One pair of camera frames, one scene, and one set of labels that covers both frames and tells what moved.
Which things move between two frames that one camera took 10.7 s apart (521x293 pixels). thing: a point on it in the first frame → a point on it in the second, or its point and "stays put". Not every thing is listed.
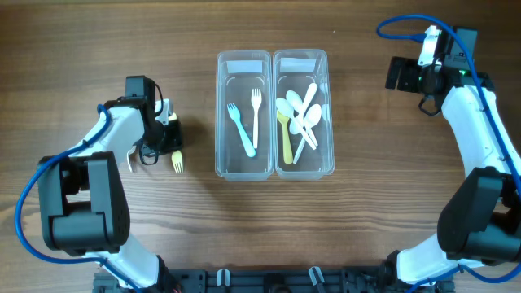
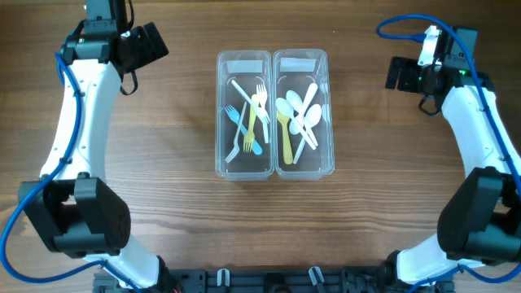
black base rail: x=273 y=280 stays put
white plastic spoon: x=286 y=110 stays put
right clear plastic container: x=293 y=71 stays put
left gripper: x=177 y=140 → x=154 y=46
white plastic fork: x=256 y=98 → x=261 y=97
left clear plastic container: x=236 y=73 stays put
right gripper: x=404 y=83 stays put
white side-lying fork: x=133 y=150 → x=236 y=148
